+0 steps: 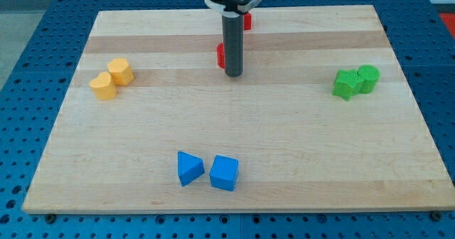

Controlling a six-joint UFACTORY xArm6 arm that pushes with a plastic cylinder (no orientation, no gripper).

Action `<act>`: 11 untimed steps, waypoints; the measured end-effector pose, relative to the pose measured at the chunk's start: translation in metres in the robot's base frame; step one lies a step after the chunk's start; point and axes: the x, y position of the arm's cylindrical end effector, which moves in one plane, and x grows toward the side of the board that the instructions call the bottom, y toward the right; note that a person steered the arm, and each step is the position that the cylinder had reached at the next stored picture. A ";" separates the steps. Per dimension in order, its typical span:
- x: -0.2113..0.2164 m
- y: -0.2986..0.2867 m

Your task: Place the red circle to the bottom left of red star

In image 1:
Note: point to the blue cube block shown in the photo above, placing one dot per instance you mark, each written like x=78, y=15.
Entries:
x=224, y=173

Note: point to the blue triangle block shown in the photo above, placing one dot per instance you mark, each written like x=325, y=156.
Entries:
x=189, y=168

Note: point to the green circle block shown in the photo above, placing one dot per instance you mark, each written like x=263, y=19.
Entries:
x=371, y=75

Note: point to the green star block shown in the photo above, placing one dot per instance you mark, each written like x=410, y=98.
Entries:
x=347, y=84

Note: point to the red circle block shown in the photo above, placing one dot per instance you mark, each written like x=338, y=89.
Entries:
x=220, y=55

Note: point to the yellow hexagon block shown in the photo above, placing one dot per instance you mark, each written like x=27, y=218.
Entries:
x=121, y=71

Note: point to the red star block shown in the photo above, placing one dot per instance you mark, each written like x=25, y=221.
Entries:
x=247, y=22

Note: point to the yellow heart block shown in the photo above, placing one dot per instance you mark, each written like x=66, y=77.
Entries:
x=103, y=86

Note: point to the wooden board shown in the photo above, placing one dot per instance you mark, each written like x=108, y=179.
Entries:
x=300, y=148

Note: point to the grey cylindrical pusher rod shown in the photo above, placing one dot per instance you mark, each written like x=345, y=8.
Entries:
x=233, y=45

